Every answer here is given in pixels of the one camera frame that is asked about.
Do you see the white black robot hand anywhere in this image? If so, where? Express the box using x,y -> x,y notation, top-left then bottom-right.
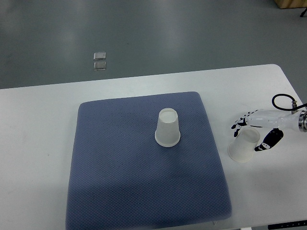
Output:
231,110 -> 301,151

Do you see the white paper cup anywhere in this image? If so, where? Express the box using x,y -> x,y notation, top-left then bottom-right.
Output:
154,108 -> 180,148
227,127 -> 260,163

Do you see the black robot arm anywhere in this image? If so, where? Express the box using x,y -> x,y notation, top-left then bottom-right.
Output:
298,103 -> 307,132

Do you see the black table control panel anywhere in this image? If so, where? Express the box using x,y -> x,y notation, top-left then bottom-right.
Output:
268,220 -> 307,230

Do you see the black tripod leg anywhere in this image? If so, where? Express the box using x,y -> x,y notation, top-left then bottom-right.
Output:
300,8 -> 307,17

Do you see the wooden box corner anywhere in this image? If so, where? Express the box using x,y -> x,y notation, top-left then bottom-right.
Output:
274,0 -> 307,9

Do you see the blue fabric cushion mat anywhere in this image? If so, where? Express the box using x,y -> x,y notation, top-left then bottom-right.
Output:
66,92 -> 232,230

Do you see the upper metal floor plate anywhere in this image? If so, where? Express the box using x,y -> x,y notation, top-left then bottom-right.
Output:
94,51 -> 106,60

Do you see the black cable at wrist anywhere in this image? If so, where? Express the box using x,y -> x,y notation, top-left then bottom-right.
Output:
272,93 -> 307,115

